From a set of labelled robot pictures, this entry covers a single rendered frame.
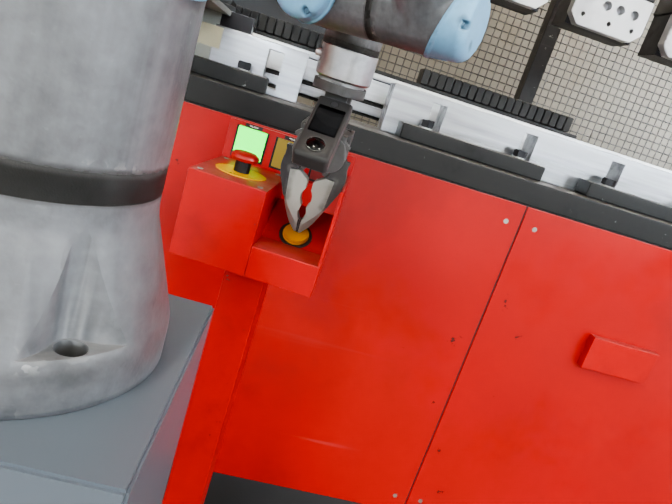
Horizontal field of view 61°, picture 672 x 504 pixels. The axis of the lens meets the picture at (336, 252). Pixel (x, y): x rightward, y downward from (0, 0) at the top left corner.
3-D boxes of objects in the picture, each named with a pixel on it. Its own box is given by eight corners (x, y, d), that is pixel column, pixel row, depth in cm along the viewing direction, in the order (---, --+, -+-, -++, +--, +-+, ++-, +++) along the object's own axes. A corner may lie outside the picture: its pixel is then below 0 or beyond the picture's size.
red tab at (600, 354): (580, 367, 117) (595, 337, 115) (576, 362, 119) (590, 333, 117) (644, 384, 119) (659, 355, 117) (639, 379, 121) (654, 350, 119)
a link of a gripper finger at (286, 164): (307, 199, 81) (324, 140, 77) (305, 202, 79) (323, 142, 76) (275, 189, 80) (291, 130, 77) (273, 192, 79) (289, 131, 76)
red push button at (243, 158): (222, 174, 78) (228, 148, 77) (230, 170, 82) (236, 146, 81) (250, 183, 78) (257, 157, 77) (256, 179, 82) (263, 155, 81)
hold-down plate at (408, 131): (398, 137, 109) (404, 122, 108) (394, 134, 114) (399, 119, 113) (540, 182, 113) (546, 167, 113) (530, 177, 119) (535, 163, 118)
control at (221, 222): (168, 252, 76) (199, 120, 72) (204, 226, 92) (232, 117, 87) (310, 298, 76) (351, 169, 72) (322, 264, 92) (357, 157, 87)
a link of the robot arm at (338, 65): (377, 59, 70) (314, 39, 70) (366, 96, 72) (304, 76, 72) (379, 58, 77) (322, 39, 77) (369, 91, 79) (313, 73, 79)
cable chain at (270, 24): (222, 17, 143) (226, 1, 142) (225, 19, 148) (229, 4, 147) (363, 64, 148) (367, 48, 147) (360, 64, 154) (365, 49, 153)
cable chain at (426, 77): (419, 83, 150) (425, 68, 149) (415, 82, 156) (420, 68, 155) (568, 132, 157) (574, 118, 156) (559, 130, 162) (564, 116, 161)
